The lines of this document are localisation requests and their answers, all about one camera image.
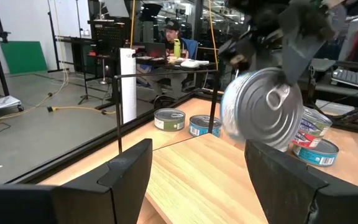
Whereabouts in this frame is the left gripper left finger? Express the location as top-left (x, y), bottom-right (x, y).
top-left (0, 138), bottom-right (154, 224)

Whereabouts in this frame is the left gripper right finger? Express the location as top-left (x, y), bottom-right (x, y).
top-left (244, 139), bottom-right (358, 224)

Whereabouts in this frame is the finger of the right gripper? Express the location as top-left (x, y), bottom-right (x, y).
top-left (280, 6), bottom-right (335, 86)
top-left (218, 32), bottom-right (262, 73)

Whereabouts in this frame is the red label albacore tuna can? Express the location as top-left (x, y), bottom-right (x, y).
top-left (291, 106), bottom-right (334, 149)

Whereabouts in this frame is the green label fish can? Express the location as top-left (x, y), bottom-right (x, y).
top-left (153, 108), bottom-right (186, 133)

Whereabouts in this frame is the white flat device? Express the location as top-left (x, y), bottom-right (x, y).
top-left (180, 58), bottom-right (210, 68)

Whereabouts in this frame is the black keyboard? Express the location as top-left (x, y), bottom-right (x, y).
top-left (331, 67), bottom-right (358, 93)

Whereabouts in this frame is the dark side desk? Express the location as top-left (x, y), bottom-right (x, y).
top-left (303, 57), bottom-right (358, 103)

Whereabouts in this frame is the black office desk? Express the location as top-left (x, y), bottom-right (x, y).
top-left (132, 55), bottom-right (219, 94)

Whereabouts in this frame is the yellow-green drink bottle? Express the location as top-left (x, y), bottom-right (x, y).
top-left (173, 38), bottom-right (182, 59)

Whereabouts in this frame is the person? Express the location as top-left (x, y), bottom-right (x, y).
top-left (141, 19), bottom-right (195, 100)

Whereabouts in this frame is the dark laptop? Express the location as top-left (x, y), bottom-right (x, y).
top-left (144, 42), bottom-right (167, 59)

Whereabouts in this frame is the white tower fan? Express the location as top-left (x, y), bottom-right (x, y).
top-left (119, 47), bottom-right (137, 124)

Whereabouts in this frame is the white screen panel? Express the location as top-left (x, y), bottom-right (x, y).
top-left (103, 0), bottom-right (130, 19)

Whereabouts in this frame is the white flat panel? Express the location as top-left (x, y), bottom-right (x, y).
top-left (0, 95), bottom-right (24, 113)

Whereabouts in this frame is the green board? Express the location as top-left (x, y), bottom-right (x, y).
top-left (0, 40), bottom-right (48, 75)

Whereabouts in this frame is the yellow hanging cable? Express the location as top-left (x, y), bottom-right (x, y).
top-left (208, 0), bottom-right (219, 72)
top-left (129, 0), bottom-right (136, 49)

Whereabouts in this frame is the black table frame rail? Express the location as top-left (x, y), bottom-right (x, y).
top-left (9, 88), bottom-right (358, 186)

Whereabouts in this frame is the yellow extension cable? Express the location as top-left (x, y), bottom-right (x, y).
top-left (46, 105), bottom-right (117, 116)

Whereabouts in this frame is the pale yellow floor cable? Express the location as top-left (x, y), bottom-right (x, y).
top-left (0, 30), bottom-right (71, 125)

